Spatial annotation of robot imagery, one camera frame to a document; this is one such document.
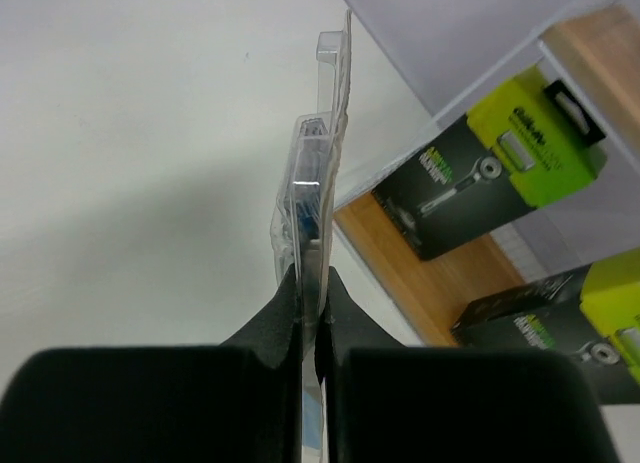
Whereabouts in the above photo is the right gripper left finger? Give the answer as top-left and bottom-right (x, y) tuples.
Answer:
(1, 271), (303, 462)

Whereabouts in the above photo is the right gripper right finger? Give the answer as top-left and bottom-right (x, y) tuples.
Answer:
(316, 270), (618, 462)

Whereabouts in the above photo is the white blister razor pack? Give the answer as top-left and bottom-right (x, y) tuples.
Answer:
(270, 11), (352, 462)

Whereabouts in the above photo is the black green razor box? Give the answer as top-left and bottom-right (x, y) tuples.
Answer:
(451, 249), (639, 405)
(372, 66), (606, 261)

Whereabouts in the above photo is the white wire wooden shelf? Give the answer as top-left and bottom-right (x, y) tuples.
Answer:
(336, 4), (639, 346)

